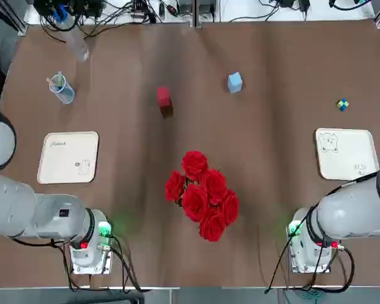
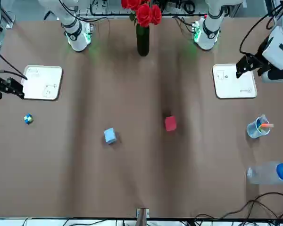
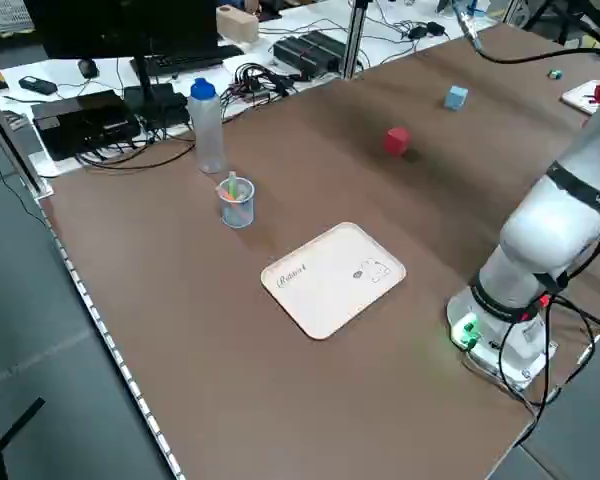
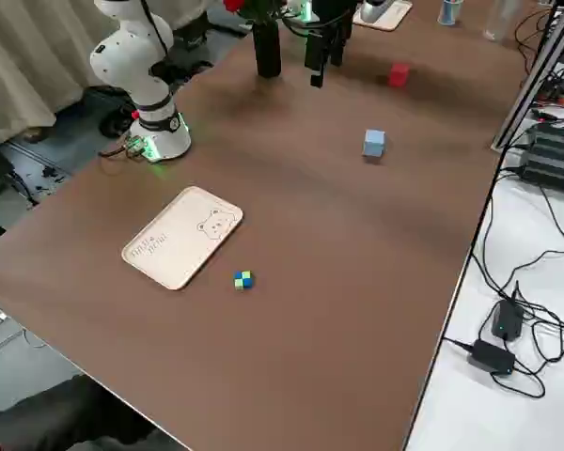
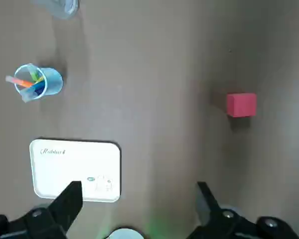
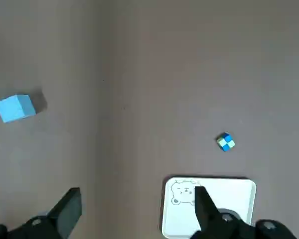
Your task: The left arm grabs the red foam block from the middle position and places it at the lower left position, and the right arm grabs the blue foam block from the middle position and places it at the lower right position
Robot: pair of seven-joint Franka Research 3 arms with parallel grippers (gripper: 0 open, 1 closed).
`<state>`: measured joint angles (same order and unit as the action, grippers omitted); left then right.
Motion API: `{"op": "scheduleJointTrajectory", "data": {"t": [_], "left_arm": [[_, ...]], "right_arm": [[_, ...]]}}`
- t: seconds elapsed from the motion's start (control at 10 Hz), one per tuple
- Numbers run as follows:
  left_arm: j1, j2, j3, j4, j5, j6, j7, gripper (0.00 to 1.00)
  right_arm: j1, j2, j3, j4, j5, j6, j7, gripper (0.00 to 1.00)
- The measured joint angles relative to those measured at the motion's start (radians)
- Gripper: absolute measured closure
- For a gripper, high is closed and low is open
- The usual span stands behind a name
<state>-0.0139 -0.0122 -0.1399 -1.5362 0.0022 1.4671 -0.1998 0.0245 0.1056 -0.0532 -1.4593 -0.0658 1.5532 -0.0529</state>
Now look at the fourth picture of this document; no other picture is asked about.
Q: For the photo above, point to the person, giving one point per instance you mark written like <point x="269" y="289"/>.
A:
<point x="51" y="415"/>

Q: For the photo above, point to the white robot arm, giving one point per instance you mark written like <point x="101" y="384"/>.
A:
<point x="293" y="14"/>
<point x="122" y="61"/>

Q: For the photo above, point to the beige curtain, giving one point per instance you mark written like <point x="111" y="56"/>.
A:
<point x="28" y="61"/>

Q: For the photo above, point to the green blue checkered cube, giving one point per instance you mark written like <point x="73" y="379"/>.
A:
<point x="244" y="280"/>

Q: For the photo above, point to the black ribbed box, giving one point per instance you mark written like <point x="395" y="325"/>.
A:
<point x="554" y="157"/>

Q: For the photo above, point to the tray with rabbit print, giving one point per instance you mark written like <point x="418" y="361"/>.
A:
<point x="395" y="16"/>

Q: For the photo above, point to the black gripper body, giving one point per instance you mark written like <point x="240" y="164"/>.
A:
<point x="333" y="11"/>

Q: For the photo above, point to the red rose bouquet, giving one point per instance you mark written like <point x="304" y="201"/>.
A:
<point x="256" y="9"/>

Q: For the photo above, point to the green circuit board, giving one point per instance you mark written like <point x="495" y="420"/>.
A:
<point x="135" y="146"/>

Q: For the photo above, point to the tray with bear print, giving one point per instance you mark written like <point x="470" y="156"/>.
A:
<point x="178" y="239"/>

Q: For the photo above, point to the blue translucent pen cup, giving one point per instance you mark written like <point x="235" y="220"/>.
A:
<point x="451" y="13"/>

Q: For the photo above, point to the black power adapter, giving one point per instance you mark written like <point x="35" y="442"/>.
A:
<point x="507" y="319"/>
<point x="492" y="357"/>

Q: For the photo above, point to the aluminium camera post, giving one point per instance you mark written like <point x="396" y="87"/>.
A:
<point x="531" y="80"/>

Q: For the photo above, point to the blue foam block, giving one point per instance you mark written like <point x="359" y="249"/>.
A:
<point x="374" y="144"/>

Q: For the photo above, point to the red foam block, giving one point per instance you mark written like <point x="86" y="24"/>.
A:
<point x="399" y="76"/>

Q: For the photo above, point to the black vase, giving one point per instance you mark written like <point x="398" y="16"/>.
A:
<point x="268" y="51"/>

